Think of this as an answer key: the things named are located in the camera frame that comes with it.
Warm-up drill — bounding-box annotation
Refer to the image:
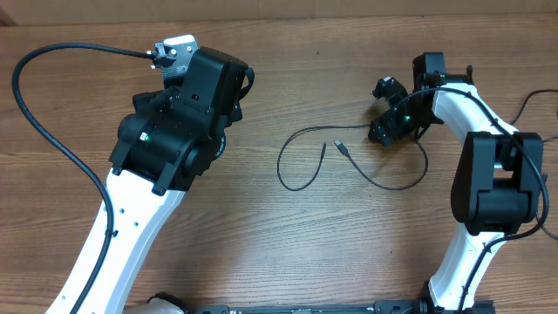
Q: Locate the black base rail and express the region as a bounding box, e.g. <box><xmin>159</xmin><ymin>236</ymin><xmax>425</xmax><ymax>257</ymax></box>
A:
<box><xmin>194</xmin><ymin>299</ymin><xmax>498</xmax><ymax>314</ymax></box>

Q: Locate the thin black USB cable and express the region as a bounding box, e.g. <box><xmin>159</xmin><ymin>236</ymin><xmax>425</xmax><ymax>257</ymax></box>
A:
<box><xmin>276</xmin><ymin>124</ymin><xmax>372</xmax><ymax>193</ymax></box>

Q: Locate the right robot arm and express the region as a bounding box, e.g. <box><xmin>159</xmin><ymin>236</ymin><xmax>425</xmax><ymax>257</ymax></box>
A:
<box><xmin>368</xmin><ymin>52</ymin><xmax>548</xmax><ymax>313</ymax></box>

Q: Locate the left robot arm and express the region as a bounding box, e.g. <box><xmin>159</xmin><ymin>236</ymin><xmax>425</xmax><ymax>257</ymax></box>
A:
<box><xmin>48</xmin><ymin>46</ymin><xmax>255</xmax><ymax>313</ymax></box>

